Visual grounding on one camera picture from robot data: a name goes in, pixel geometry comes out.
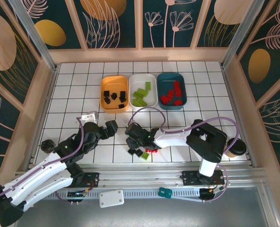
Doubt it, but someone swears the black round object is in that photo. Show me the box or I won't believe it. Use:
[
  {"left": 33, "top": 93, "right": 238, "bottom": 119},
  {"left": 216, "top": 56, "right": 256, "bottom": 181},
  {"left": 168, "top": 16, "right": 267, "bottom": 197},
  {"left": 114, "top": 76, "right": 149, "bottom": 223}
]
[{"left": 40, "top": 139, "right": 55, "bottom": 152}]

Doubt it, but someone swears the yellow plastic container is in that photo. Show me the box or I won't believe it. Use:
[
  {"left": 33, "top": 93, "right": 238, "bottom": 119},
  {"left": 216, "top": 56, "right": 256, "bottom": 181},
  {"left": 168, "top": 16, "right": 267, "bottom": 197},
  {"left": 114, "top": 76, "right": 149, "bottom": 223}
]
[{"left": 99, "top": 75, "right": 129, "bottom": 115}]

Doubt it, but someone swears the white plastic container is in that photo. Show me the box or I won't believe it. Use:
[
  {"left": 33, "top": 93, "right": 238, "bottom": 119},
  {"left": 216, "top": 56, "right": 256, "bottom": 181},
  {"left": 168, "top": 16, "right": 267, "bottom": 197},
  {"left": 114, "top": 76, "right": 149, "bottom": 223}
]
[{"left": 128, "top": 73, "right": 159, "bottom": 109}]

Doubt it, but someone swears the black controller board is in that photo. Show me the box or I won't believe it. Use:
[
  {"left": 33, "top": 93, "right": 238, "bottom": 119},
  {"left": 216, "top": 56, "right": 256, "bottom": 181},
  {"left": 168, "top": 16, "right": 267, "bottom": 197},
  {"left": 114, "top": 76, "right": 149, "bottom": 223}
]
[
  {"left": 66, "top": 189, "right": 87, "bottom": 201},
  {"left": 199, "top": 186, "right": 225, "bottom": 203}
]

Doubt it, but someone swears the teal plastic clip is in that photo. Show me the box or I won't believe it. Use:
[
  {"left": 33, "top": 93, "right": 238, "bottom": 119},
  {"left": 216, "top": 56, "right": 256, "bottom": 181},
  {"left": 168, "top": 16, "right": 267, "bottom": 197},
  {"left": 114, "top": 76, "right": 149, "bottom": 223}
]
[{"left": 158, "top": 187, "right": 173, "bottom": 199}]

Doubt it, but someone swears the white plastic box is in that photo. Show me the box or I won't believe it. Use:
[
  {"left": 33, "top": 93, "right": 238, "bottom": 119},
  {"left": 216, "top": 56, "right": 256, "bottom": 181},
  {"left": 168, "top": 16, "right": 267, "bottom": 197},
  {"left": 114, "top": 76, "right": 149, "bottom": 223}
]
[{"left": 99, "top": 189, "right": 126, "bottom": 209}]

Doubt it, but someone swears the teal plastic container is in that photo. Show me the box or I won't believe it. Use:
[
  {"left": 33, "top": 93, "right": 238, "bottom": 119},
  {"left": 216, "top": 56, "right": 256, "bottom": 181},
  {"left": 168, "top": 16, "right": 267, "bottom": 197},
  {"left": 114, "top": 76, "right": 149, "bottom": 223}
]
[{"left": 156, "top": 72, "right": 187, "bottom": 111}]

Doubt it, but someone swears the paper coffee cup black lid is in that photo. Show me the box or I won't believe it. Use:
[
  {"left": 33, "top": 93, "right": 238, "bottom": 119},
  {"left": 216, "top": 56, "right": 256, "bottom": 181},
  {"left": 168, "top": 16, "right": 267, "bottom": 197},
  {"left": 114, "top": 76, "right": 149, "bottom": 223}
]
[{"left": 225, "top": 139, "right": 247, "bottom": 158}]

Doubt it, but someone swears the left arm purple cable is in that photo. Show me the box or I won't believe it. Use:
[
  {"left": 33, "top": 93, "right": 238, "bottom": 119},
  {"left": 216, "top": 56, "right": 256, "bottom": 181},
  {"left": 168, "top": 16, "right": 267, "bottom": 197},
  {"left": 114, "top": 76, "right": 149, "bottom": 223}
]
[{"left": 0, "top": 117, "right": 86, "bottom": 225}]

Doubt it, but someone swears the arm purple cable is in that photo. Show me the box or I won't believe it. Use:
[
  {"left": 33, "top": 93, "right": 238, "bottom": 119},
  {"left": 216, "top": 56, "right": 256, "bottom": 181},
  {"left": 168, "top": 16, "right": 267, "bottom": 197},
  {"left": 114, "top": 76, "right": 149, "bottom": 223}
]
[
  {"left": 127, "top": 106, "right": 239, "bottom": 203},
  {"left": 0, "top": 117, "right": 86, "bottom": 225}
]

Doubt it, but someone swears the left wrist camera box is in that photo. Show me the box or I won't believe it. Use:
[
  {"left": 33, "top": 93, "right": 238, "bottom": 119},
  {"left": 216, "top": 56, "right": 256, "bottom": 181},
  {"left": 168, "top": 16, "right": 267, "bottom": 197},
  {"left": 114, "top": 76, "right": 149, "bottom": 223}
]
[{"left": 80, "top": 110, "right": 99, "bottom": 124}]

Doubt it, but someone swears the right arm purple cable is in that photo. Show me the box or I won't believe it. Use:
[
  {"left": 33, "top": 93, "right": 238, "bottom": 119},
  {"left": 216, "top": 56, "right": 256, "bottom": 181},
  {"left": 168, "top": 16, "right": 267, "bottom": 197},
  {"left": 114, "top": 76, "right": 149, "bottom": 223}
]
[{"left": 127, "top": 106, "right": 239, "bottom": 203}]

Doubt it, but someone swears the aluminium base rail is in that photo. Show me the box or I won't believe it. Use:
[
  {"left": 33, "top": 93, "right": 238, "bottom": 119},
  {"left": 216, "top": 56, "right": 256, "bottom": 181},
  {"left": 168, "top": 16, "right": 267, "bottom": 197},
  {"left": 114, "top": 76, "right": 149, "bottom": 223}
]
[{"left": 12, "top": 166, "right": 267, "bottom": 190}]

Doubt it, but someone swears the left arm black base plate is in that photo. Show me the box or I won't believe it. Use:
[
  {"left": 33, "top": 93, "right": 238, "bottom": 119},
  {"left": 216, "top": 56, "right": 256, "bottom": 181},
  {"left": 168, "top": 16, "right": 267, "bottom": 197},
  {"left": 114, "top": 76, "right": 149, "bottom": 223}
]
[{"left": 82, "top": 172, "right": 100, "bottom": 189}]

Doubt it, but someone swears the grey slotted cable duct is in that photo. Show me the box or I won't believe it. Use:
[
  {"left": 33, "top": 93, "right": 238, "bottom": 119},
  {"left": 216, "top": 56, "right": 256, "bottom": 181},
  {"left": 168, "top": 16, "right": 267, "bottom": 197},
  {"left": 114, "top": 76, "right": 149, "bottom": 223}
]
[{"left": 56, "top": 189, "right": 202, "bottom": 201}]

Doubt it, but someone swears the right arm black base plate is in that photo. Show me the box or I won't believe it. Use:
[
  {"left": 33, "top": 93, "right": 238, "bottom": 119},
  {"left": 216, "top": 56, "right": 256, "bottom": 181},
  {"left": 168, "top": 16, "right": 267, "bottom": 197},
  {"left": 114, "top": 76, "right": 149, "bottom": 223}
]
[{"left": 181, "top": 170, "right": 225, "bottom": 187}]

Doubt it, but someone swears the pink flower wall panel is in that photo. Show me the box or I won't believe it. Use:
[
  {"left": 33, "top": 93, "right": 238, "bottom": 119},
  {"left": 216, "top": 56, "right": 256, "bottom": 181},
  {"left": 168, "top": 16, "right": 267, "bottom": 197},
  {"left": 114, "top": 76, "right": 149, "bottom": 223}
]
[{"left": 0, "top": 85, "right": 21, "bottom": 171}]

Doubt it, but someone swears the leaf and circle wall panel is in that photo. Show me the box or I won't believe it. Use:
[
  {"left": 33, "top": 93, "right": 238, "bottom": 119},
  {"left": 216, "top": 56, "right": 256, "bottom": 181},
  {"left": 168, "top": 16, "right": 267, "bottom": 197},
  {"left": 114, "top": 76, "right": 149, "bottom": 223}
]
[{"left": 73, "top": 0, "right": 137, "bottom": 50}]

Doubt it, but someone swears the flower stem wall panel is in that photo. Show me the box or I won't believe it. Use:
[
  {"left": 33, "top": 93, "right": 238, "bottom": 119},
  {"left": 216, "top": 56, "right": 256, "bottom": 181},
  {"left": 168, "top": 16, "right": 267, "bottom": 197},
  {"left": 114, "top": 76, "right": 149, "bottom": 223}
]
[{"left": 142, "top": 0, "right": 197, "bottom": 49}]

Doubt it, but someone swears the yellow oval wall panel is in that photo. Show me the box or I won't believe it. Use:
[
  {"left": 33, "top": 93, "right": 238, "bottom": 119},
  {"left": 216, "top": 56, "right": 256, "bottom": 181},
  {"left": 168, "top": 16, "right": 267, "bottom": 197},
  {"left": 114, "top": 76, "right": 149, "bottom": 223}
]
[{"left": 24, "top": 0, "right": 87, "bottom": 50}]

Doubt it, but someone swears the aluminium frame post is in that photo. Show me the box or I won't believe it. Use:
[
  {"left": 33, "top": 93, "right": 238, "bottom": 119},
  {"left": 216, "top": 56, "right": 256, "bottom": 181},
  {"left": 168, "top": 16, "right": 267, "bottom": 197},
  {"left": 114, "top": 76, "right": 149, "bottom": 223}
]
[
  {"left": 221, "top": 0, "right": 272, "bottom": 69},
  {"left": 8, "top": 0, "right": 58, "bottom": 71}
]

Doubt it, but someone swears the wall panel with yellow lines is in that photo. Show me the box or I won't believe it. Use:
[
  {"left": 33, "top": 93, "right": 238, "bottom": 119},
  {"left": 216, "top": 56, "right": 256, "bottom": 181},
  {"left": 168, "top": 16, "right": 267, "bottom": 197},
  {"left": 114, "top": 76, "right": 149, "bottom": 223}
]
[{"left": 195, "top": 0, "right": 243, "bottom": 48}]

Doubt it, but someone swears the beige oval wall panel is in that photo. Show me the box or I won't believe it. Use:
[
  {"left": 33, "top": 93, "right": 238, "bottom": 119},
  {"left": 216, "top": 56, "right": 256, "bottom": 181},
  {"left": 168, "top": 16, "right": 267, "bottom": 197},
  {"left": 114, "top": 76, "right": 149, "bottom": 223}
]
[{"left": 0, "top": 7, "right": 40, "bottom": 105}]

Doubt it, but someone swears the pink fern wall panel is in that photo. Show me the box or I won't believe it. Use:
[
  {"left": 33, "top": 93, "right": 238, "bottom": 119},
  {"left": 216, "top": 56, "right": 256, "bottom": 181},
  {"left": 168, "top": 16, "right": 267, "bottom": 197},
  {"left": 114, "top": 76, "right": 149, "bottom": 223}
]
[{"left": 257, "top": 89, "right": 280, "bottom": 168}]

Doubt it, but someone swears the fern and oval wall panel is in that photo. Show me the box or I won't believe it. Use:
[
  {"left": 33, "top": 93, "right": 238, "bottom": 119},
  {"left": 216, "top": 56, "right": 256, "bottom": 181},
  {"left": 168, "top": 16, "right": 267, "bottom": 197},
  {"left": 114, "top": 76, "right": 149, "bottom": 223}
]
[{"left": 238, "top": 0, "right": 280, "bottom": 102}]

